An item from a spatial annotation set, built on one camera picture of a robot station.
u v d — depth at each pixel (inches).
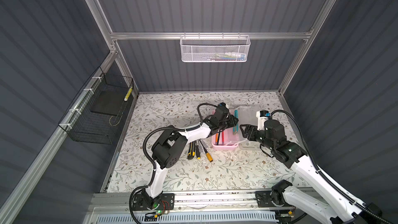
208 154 34.9
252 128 26.2
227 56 36.0
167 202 28.4
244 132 27.0
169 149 21.1
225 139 36.7
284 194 24.3
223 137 37.6
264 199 29.0
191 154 34.4
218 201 29.7
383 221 14.3
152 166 21.2
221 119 29.2
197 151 35.0
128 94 32.3
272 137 22.4
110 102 30.3
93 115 28.6
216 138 37.7
